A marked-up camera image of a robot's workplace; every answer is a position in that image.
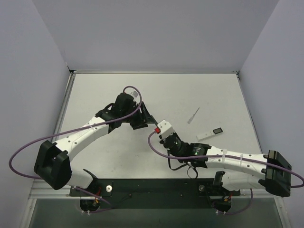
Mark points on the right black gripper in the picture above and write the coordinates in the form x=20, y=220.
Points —
x=167, y=139

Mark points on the white remote control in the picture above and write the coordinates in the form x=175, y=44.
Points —
x=203, y=136

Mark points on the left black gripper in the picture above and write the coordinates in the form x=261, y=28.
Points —
x=141, y=116

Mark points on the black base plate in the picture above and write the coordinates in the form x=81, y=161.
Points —
x=160, y=193

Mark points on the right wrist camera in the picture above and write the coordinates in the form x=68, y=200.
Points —
x=164, y=129

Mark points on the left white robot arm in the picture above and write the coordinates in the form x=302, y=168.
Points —
x=53, y=163

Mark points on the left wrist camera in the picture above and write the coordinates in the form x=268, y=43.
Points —
x=134, y=94

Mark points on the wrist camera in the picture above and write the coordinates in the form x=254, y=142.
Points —
x=164, y=129
x=134, y=94

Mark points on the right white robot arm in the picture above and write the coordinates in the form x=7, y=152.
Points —
x=237, y=171

